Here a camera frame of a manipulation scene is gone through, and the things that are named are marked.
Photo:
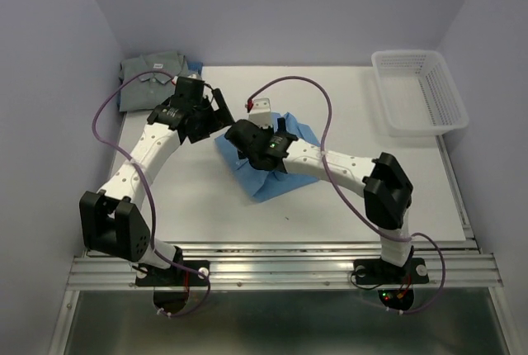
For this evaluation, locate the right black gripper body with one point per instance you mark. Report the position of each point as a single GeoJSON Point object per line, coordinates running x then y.
{"type": "Point", "coordinates": [269, 131]}

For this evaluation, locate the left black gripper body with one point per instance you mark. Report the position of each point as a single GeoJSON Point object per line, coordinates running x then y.
{"type": "Point", "coordinates": [207, 120]}

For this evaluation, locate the light blue long sleeve shirt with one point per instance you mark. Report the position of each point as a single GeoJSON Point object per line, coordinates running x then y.
{"type": "Point", "coordinates": [263, 185]}

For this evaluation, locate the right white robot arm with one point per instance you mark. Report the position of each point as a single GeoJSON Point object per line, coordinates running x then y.
{"type": "Point", "coordinates": [381, 182]}

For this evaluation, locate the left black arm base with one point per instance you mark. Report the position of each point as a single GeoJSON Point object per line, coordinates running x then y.
{"type": "Point", "coordinates": [148, 276]}

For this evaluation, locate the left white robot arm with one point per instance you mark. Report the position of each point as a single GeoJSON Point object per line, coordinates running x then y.
{"type": "Point", "coordinates": [111, 219]}

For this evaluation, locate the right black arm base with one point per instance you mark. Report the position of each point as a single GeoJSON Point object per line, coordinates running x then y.
{"type": "Point", "coordinates": [375, 271]}

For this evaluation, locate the folded grey shirt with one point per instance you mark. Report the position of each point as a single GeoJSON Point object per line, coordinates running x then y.
{"type": "Point", "coordinates": [154, 85]}

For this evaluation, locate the folded blue plaid shirt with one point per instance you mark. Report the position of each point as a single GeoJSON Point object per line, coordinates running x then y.
{"type": "Point", "coordinates": [194, 68]}

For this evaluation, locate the white plastic basket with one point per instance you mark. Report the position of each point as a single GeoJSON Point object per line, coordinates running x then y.
{"type": "Point", "coordinates": [417, 93]}

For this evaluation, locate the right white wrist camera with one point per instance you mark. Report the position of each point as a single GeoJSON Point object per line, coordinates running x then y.
{"type": "Point", "coordinates": [260, 113]}

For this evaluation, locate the aluminium mounting rail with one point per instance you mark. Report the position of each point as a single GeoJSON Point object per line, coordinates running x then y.
{"type": "Point", "coordinates": [294, 266]}

